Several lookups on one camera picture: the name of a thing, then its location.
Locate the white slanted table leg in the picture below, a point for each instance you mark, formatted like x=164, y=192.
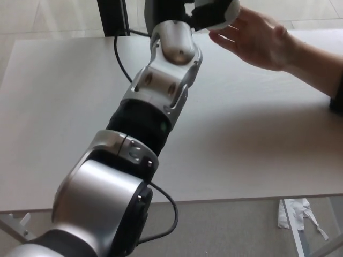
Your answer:
x=13, y=228

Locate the person's bare hand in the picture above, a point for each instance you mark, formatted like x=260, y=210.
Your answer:
x=260, y=40

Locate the white metal table bracket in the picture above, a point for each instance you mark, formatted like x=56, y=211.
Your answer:
x=22, y=220

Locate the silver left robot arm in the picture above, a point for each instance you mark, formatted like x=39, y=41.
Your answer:
x=107, y=187

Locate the black vertical door frame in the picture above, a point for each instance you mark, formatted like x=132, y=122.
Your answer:
x=112, y=18

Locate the white ribbed plastic bottle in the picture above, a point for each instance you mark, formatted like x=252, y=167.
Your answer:
x=234, y=10

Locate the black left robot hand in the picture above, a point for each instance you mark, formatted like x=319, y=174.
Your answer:
x=206, y=13

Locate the crumpled white paper scrap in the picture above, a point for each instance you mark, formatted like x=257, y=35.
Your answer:
x=294, y=214

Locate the person's forearm with dark sleeve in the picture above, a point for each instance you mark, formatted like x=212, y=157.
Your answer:
x=316, y=69

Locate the white table leg by paper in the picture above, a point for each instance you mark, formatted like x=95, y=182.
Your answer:
x=297, y=235

